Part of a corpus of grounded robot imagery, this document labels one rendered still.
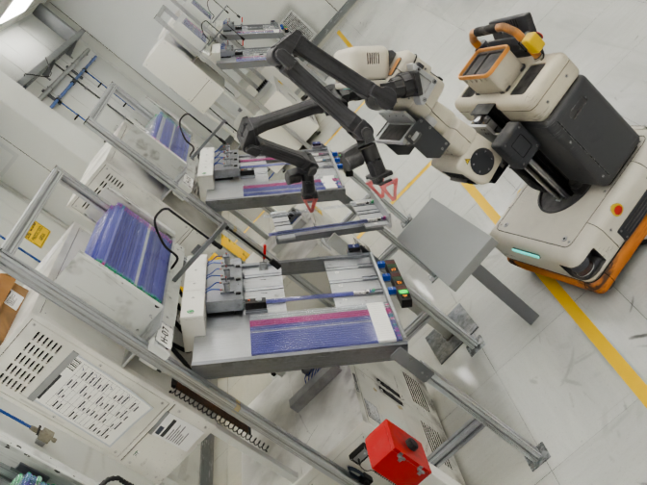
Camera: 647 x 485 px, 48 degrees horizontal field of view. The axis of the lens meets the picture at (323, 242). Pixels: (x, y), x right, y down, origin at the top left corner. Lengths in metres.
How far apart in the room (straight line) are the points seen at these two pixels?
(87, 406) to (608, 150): 2.09
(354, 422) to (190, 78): 5.04
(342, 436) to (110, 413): 0.79
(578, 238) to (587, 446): 0.77
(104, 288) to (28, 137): 3.44
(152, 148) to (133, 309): 1.45
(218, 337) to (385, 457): 0.77
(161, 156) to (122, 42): 6.65
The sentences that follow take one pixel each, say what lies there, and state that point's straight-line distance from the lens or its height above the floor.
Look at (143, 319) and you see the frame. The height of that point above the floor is 1.41.
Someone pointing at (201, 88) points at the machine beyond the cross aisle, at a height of 1.17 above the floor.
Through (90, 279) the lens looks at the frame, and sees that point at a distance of 2.40.
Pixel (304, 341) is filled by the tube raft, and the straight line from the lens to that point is 2.46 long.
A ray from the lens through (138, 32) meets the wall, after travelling 10.27.
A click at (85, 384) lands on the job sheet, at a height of 1.44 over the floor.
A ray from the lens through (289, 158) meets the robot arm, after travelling 3.05.
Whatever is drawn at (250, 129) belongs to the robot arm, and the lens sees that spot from 2.81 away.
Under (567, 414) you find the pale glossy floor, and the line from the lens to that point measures 2.88.
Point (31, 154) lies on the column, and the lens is 5.79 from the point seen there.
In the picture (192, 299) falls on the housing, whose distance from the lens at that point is 2.64.
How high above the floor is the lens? 1.99
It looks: 21 degrees down
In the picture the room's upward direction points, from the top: 52 degrees counter-clockwise
